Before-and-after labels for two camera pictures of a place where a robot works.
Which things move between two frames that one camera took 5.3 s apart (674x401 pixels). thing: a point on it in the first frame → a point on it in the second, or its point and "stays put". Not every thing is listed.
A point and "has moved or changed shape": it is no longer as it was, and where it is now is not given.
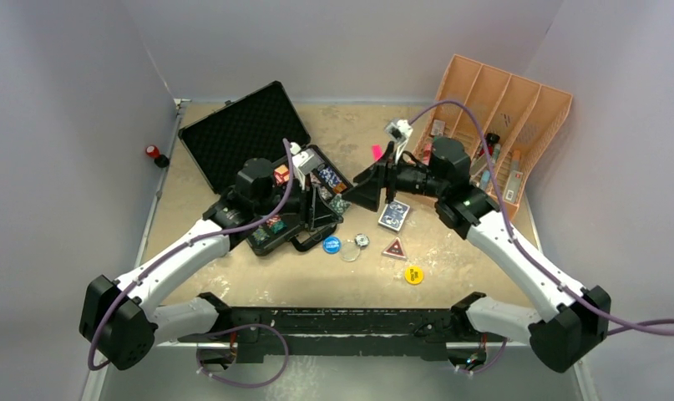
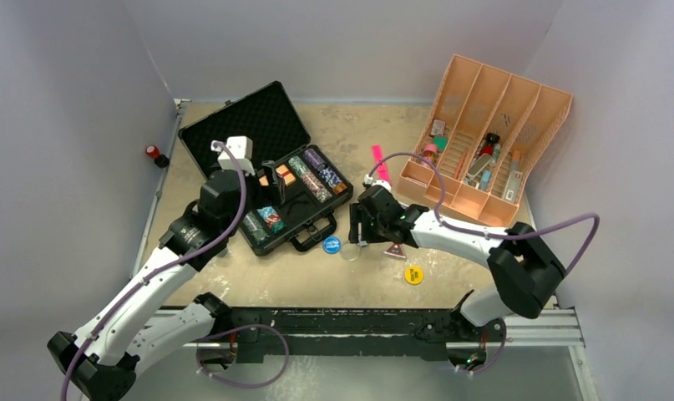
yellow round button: (413, 275) stays put
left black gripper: (318, 212) → (272, 178)
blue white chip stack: (330, 176) stays put
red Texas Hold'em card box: (281, 175) stays put
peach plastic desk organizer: (502, 121) stays put
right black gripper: (384, 175) → (359, 215)
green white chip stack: (339, 205) has moved or changed shape
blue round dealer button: (331, 245) stays put
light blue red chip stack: (276, 224) stays put
